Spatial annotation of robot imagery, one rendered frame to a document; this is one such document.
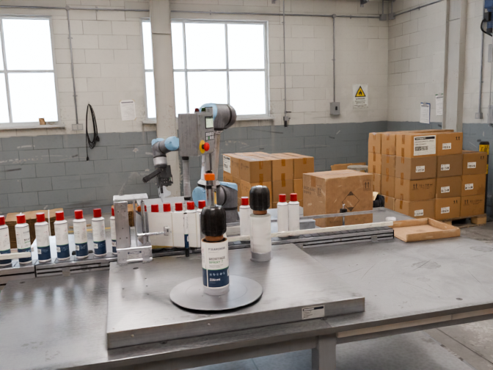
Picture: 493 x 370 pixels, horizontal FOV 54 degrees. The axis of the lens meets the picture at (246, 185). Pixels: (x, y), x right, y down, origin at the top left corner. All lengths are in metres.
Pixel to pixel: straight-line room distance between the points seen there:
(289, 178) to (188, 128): 3.67
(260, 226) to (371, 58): 7.11
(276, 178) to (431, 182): 1.75
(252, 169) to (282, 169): 0.37
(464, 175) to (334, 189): 3.78
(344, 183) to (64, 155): 5.52
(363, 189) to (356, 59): 6.15
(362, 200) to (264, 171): 3.03
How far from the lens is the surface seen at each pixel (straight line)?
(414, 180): 5.74
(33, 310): 1.85
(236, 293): 1.62
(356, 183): 2.63
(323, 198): 2.55
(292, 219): 2.28
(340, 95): 8.51
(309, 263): 1.93
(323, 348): 1.59
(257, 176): 5.57
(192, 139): 2.14
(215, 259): 1.57
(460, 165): 6.13
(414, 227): 2.75
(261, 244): 1.94
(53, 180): 7.58
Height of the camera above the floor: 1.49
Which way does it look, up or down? 9 degrees down
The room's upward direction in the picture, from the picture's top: 2 degrees counter-clockwise
